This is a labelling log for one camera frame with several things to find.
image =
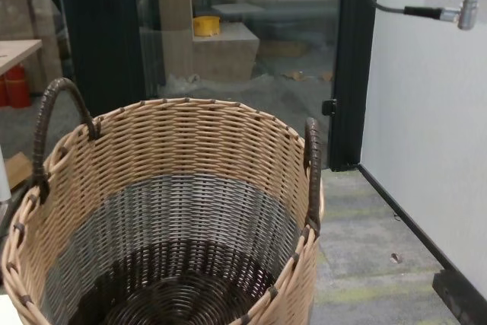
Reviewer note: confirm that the dark tall cabinet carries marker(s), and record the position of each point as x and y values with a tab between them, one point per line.
102	36

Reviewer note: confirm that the black door latch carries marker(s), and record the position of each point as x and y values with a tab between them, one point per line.
329	107

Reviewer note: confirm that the small red fire extinguisher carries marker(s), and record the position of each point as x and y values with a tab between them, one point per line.
3	91

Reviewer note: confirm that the clear glass panel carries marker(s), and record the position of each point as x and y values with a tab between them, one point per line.
266	104

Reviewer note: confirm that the tan grey woven laundry basket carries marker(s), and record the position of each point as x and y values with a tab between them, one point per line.
171	207

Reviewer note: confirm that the white table leg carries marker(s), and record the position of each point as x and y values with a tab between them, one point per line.
4	176

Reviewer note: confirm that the tall brown cardboard box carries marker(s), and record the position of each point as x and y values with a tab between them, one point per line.
174	5

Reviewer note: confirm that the yellow round container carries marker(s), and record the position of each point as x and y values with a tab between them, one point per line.
206	25

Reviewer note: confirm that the small brown floor scrap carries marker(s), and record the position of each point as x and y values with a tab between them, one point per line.
395	257

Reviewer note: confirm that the black metal post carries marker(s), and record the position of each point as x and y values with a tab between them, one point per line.
350	74

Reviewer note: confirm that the light wooden desk top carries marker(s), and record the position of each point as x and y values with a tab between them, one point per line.
19	53

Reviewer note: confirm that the brown cardboard floor piece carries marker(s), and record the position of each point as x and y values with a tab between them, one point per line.
19	171

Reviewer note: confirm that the large red fire extinguisher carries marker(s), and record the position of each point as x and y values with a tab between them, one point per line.
18	87

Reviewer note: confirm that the grey concrete block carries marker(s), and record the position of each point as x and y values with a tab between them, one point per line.
224	55

